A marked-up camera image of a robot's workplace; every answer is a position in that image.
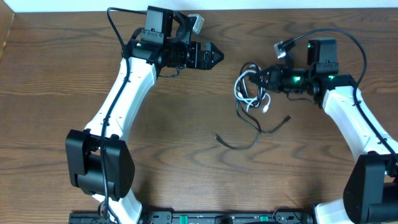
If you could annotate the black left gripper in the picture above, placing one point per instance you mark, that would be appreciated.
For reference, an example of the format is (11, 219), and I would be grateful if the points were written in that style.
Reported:
(196, 51)

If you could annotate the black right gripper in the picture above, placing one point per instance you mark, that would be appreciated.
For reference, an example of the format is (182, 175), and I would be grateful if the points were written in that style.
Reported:
(275, 78)

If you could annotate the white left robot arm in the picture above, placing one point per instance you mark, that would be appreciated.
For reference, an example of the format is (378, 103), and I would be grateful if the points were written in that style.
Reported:
(99, 161)

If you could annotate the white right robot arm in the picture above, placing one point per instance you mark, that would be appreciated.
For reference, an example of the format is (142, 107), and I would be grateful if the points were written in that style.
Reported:
(370, 195)

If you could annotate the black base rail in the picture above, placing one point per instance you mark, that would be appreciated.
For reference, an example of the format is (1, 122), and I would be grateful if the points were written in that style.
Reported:
(279, 216)

